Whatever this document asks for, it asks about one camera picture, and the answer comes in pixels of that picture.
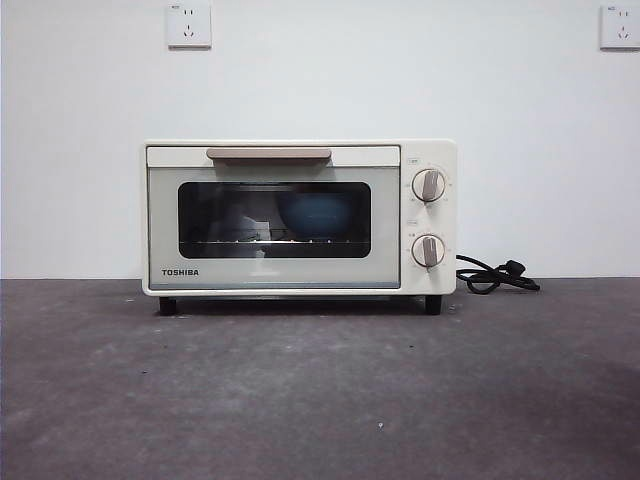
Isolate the metal oven wire rack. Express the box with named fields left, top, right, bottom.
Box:
left=197, top=234, right=369, bottom=249

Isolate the tan oven knob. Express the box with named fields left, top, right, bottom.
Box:
left=411, top=233, right=447, bottom=269
left=411, top=168, right=448, bottom=204

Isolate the white toaster oven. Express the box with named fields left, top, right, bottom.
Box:
left=141, top=139, right=458, bottom=316

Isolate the black oven power cable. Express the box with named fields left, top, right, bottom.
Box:
left=454, top=253, right=542, bottom=296

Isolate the white wall socket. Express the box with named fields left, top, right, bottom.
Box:
left=167, top=3, right=212, bottom=50
left=599, top=4, right=640, bottom=50

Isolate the blue bowl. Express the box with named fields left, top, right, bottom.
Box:
left=276, top=192, right=351, bottom=239

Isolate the oven door with tan handle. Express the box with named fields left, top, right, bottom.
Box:
left=144, top=144, right=402, bottom=291

